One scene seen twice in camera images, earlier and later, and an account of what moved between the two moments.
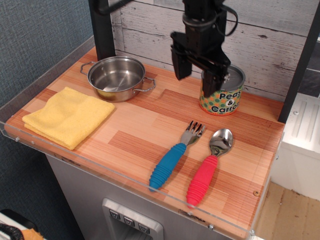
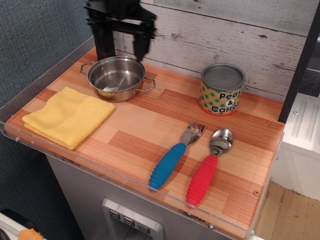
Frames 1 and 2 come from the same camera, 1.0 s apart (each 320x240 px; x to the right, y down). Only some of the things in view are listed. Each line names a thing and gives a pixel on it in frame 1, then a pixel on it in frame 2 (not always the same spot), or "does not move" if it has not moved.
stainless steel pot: x=116 y=78 does not move
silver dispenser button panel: x=122 y=223 does not move
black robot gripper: x=203 y=46 → x=128 y=16
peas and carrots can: x=227 y=100 does not move
